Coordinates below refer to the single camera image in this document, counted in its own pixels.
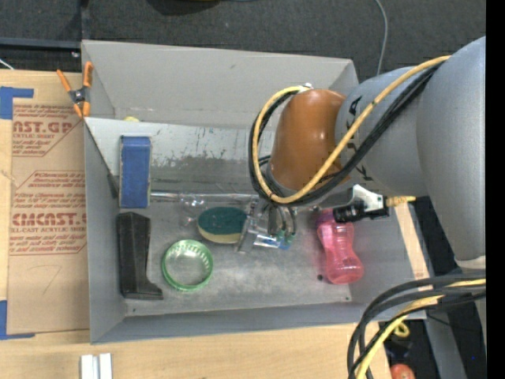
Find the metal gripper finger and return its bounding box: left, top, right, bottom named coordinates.
left=235, top=216, right=260, bottom=253
left=252, top=232, right=282, bottom=251

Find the green and yellow oval sponge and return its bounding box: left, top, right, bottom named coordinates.
left=196, top=205, right=249, bottom=246

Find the grey metal bin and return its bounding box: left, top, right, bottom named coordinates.
left=80, top=39, right=429, bottom=345

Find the clear glass thing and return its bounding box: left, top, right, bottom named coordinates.
left=178, top=193, right=208, bottom=229

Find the pink plastic bottle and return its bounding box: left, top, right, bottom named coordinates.
left=315, top=208, right=365, bottom=286

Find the dark green flat block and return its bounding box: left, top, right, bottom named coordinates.
left=115, top=211, right=165, bottom=302

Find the blue sponge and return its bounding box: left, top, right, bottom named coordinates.
left=118, top=133, right=153, bottom=209

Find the brown cardboard board red print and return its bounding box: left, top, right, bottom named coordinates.
left=0, top=69, right=92, bottom=341

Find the black cylinder on white bracket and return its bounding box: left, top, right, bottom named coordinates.
left=332, top=183, right=390, bottom=224

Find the clear green ring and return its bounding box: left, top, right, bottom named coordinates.
left=160, top=238, right=215, bottom=293

